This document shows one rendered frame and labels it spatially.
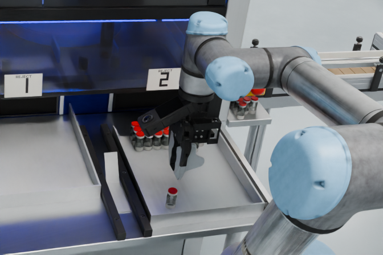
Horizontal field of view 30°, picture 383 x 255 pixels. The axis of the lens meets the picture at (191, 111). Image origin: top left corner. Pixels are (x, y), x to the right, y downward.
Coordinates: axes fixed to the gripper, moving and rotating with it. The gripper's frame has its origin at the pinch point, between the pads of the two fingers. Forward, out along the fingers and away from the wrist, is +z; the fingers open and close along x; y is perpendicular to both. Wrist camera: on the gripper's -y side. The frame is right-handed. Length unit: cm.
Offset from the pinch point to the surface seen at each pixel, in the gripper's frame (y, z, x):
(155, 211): -3.1, 10.1, -0.9
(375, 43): 97, 8, 70
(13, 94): -29.0, -1.2, 31.5
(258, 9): 170, 99, 293
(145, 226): -7.4, 8.3, -7.3
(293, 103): 53, 13, 42
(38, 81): -23.4, -4.4, 31.5
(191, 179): 8.7, 10.1, 8.7
